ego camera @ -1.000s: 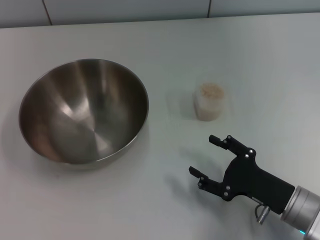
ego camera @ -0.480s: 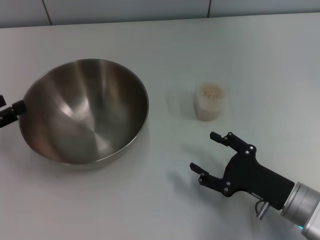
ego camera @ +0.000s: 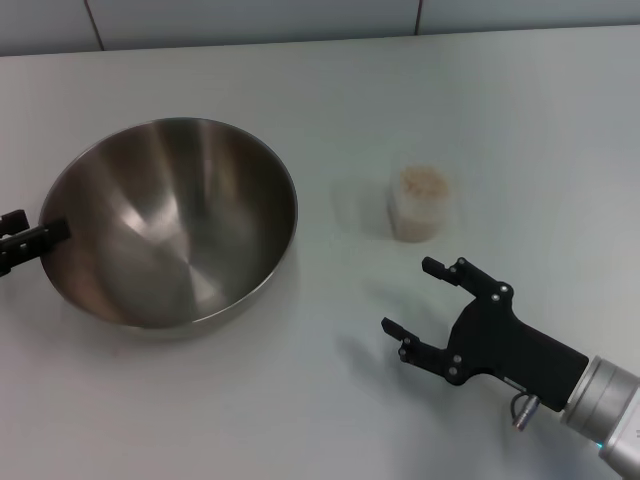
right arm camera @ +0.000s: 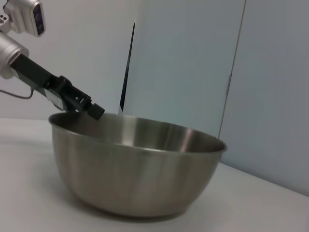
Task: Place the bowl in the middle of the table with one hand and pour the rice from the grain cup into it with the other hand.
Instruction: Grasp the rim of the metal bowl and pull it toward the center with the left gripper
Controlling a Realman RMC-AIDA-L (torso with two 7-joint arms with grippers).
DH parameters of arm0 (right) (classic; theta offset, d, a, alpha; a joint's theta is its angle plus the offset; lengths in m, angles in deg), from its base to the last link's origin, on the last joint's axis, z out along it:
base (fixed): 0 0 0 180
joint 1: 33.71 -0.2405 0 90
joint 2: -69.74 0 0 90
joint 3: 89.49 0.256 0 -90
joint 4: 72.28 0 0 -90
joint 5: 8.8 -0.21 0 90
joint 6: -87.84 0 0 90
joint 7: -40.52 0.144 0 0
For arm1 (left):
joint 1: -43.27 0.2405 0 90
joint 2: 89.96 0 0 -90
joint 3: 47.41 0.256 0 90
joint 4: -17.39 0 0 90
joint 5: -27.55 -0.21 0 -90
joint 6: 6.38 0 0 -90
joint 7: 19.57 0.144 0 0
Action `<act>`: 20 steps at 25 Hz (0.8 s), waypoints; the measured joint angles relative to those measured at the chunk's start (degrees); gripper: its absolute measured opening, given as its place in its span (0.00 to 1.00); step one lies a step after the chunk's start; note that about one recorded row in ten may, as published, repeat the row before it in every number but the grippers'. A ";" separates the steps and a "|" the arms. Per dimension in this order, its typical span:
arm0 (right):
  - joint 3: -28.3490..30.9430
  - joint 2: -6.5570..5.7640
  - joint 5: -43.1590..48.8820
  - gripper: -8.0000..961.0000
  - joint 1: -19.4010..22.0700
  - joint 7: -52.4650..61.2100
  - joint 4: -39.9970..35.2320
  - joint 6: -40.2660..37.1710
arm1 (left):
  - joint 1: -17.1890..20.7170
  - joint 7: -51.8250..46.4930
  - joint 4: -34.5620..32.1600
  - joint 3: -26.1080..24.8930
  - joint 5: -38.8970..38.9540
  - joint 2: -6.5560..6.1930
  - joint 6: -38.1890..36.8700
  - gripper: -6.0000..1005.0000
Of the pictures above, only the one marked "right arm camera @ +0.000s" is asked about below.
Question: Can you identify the stainless steel mixing bowl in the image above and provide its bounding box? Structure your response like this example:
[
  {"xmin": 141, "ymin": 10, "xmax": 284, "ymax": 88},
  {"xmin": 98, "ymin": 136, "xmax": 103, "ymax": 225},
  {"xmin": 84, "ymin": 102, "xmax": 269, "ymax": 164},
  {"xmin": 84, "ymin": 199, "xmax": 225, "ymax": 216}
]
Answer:
[{"xmin": 48, "ymin": 111, "xmax": 228, "ymax": 218}]

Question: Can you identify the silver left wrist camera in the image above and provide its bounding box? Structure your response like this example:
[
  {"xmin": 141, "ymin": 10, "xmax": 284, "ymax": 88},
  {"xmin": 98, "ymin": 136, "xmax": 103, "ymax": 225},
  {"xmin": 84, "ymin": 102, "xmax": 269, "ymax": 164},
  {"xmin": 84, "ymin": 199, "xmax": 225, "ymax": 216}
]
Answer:
[{"xmin": 0, "ymin": 0, "xmax": 46, "ymax": 37}]

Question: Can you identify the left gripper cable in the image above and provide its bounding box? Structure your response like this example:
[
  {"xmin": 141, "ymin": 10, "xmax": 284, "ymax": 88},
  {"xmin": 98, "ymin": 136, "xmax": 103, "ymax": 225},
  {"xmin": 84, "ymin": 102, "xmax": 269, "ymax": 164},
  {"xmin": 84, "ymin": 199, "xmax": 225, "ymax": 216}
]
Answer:
[{"xmin": 0, "ymin": 88, "xmax": 35, "ymax": 100}]

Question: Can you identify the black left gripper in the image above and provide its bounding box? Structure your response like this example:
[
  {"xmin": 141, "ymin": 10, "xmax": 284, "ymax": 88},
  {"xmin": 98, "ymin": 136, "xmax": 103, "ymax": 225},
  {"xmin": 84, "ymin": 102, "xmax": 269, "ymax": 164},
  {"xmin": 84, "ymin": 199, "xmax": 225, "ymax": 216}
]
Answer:
[{"xmin": 11, "ymin": 55, "xmax": 105, "ymax": 121}]

